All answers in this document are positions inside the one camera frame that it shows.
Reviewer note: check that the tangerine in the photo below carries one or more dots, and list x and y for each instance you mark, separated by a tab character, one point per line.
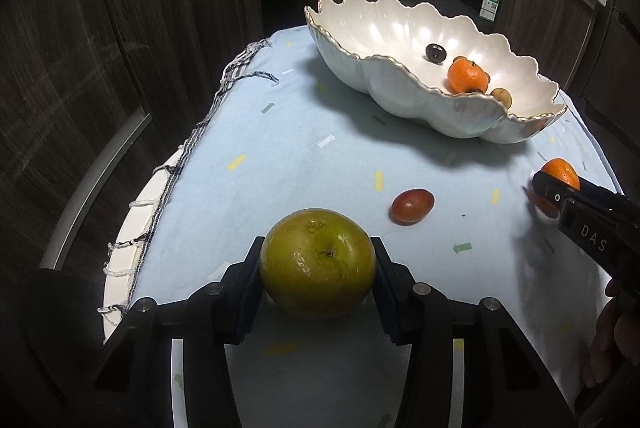
562	170
465	75

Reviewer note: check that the wide dark wood cabinet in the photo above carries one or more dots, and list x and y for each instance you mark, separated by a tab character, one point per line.
125	33

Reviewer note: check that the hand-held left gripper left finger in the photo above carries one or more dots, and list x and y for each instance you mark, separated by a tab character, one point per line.
245	288

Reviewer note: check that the narrow dark wood cabinet door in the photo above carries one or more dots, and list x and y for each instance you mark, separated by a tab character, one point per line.
545	8

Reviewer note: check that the light blue tablecloth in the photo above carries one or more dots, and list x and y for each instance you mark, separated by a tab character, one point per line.
300	133

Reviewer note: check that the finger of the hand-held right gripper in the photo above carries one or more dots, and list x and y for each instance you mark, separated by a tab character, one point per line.
552	188

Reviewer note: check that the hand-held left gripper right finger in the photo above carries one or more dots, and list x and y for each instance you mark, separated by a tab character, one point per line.
387	288

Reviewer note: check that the person's right hand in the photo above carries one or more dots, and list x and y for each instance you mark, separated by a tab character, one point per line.
607	333

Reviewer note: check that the white scalloped bowl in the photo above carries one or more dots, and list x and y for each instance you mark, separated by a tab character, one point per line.
390	33

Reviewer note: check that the small brown round fruit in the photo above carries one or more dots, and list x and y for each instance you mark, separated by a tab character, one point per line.
501	97

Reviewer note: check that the green yellow apple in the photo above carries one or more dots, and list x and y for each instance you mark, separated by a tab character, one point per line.
317	265

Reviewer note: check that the small red oval fruit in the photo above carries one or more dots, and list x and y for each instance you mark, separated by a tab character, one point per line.
411	206

